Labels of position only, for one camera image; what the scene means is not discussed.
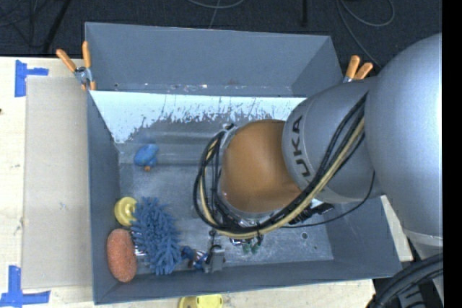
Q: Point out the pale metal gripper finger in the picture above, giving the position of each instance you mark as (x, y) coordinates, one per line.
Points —
(218, 259)
(208, 263)

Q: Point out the black cylinder on white bracket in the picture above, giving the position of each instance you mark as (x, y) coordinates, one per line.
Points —
(320, 209)

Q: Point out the grey metal bin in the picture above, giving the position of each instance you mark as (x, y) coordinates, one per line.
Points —
(202, 57)

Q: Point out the blue noodle cloth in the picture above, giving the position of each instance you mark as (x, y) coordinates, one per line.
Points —
(156, 238)

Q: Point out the blue toy duck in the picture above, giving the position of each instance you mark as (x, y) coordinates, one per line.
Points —
(146, 155)

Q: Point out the orange-brown oval sponge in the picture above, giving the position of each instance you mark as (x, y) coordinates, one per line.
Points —
(121, 256)

